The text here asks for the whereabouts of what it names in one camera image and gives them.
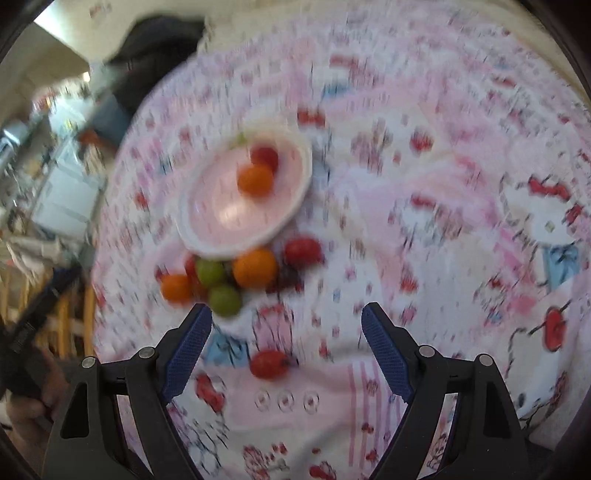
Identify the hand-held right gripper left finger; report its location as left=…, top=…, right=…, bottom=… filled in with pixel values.
left=46, top=304, right=213, bottom=480

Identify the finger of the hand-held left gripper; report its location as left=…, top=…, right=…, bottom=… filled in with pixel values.
left=25, top=265, right=88, bottom=326

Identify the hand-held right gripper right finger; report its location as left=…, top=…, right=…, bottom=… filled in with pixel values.
left=361, top=302, right=532, bottom=480

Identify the green apple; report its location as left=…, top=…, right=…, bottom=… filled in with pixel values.
left=208, top=284, right=243, bottom=318

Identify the orange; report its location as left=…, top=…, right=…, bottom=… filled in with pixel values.
left=232, top=248, right=279, bottom=289
left=237, top=164, right=274, bottom=198
left=160, top=274, right=195, bottom=304

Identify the green grape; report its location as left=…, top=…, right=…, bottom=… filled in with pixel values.
left=195, top=258, right=228, bottom=288

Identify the dark purple grape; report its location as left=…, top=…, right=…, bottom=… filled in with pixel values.
left=276, top=267, right=303, bottom=294

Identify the white pink plate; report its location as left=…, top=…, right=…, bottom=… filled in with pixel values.
left=178, top=119, right=314, bottom=257

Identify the person's left hand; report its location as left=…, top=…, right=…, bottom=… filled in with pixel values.
left=7, top=353, right=72, bottom=437

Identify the wooden shelf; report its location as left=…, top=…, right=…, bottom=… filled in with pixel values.
left=0, top=270, right=98, bottom=361

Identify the pink cartoon printed blanket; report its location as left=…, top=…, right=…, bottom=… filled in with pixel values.
left=90, top=18, right=591, bottom=480

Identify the blue grey armchair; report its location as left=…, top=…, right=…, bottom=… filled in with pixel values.
left=83, top=92, right=134, bottom=148

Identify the black jacket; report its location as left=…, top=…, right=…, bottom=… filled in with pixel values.
left=99, top=16, right=206, bottom=116

